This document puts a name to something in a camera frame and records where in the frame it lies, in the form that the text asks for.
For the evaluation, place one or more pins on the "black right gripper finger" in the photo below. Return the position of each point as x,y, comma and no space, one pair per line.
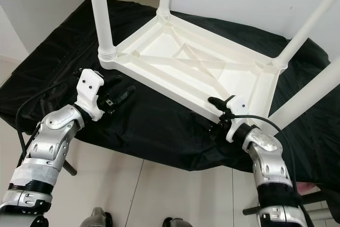
219,102
215,129

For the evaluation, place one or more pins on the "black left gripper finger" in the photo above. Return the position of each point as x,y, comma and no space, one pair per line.
112,81
124,94

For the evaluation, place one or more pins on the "white plastic table top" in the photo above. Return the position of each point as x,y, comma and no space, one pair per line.
191,59

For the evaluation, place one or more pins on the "grey robot right foot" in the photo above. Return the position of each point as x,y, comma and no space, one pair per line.
178,221

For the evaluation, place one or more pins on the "grey robot foot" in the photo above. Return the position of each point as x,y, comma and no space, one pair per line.
178,221
98,217

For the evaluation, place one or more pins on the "pink cloth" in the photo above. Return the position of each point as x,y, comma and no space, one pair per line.
305,187

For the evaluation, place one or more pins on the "grey robot left foot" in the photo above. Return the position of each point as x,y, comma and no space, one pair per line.
98,217

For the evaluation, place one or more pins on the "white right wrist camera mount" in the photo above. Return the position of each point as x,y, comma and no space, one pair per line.
239,112

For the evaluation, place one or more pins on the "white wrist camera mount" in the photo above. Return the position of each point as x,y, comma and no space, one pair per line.
91,91
239,112

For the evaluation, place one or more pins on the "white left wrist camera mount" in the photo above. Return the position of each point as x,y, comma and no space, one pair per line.
91,91

